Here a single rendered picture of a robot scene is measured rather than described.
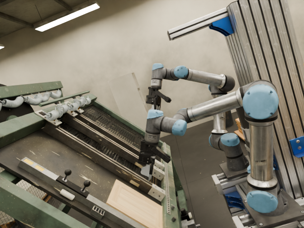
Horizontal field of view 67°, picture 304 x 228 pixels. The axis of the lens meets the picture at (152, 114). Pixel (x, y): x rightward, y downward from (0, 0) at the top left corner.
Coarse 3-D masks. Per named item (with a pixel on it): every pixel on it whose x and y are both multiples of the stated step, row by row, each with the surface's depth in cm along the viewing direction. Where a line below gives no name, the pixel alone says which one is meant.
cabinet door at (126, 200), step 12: (120, 192) 159; (132, 192) 167; (108, 204) 141; (120, 204) 147; (132, 204) 155; (144, 204) 163; (156, 204) 171; (132, 216) 143; (144, 216) 151; (156, 216) 158
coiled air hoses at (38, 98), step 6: (60, 90) 299; (36, 96) 248; (42, 96) 252; (48, 96) 264; (54, 96) 280; (60, 96) 293; (6, 102) 201; (12, 102) 201; (18, 102) 208; (30, 102) 229; (36, 102) 236; (42, 102) 253; (0, 108) 185
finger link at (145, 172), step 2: (146, 166) 114; (148, 166) 114; (146, 168) 115; (148, 168) 115; (142, 170) 115; (144, 170) 115; (146, 170) 115; (148, 170) 115; (142, 172) 115; (144, 172) 115; (146, 172) 115; (148, 172) 115; (142, 174) 116; (144, 174) 115; (146, 174) 115; (148, 174) 115; (148, 176) 115; (150, 176) 115; (148, 178) 116; (150, 178) 116; (148, 180) 118
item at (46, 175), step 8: (24, 168) 128; (32, 168) 128; (40, 176) 129; (48, 176) 128; (56, 176) 132; (56, 184) 129; (72, 192) 130; (80, 200) 130; (88, 200) 130; (96, 200) 134; (104, 208) 132; (112, 208) 136; (104, 216) 132; (112, 216) 132; (120, 216) 133; (120, 224) 132; (128, 224) 132; (136, 224) 135
